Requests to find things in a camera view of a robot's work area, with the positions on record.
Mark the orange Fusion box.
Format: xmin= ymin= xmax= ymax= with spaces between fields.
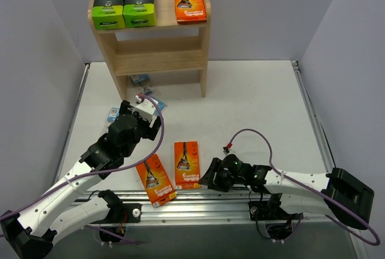
xmin=174 ymin=141 xmax=201 ymax=190
xmin=136 ymin=154 xmax=177 ymax=208
xmin=174 ymin=0 xmax=207 ymax=24

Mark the green black razor box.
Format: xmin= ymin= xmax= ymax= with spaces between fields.
xmin=91 ymin=0 xmax=126 ymax=30
xmin=123 ymin=0 xmax=156 ymax=28

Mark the second left white arm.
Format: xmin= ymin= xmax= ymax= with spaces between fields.
xmin=45 ymin=95 xmax=164 ymax=245

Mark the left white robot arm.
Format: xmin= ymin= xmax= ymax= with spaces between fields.
xmin=1 ymin=95 xmax=164 ymax=258

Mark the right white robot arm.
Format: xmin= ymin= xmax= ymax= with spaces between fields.
xmin=199 ymin=154 xmax=374 ymax=230

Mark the blue razor blister under shelf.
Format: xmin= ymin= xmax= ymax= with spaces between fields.
xmin=130 ymin=74 xmax=158 ymax=96

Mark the wooden two-tier shelf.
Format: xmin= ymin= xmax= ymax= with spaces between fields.
xmin=88 ymin=0 xmax=211 ymax=99

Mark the blue razor blister left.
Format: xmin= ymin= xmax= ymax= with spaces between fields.
xmin=107 ymin=107 xmax=119 ymax=123

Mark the blue razor blister middle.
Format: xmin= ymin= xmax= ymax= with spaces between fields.
xmin=156 ymin=100 xmax=166 ymax=110

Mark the aluminium frame rail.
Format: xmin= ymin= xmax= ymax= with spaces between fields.
xmin=51 ymin=188 xmax=359 ymax=226

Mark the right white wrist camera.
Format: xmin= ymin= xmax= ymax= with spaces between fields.
xmin=223 ymin=140 xmax=235 ymax=155

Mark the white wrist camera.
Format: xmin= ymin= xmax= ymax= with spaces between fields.
xmin=134 ymin=95 xmax=156 ymax=126
xmin=223 ymin=140 xmax=235 ymax=155

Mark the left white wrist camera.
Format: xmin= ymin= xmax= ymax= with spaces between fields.
xmin=134 ymin=95 xmax=156 ymax=126

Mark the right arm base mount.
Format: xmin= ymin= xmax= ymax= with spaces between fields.
xmin=248 ymin=201 xmax=301 ymax=222

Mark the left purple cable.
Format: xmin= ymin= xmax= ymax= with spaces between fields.
xmin=0 ymin=98 xmax=165 ymax=239

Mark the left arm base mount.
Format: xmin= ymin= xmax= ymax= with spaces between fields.
xmin=95 ymin=190 xmax=142 ymax=224

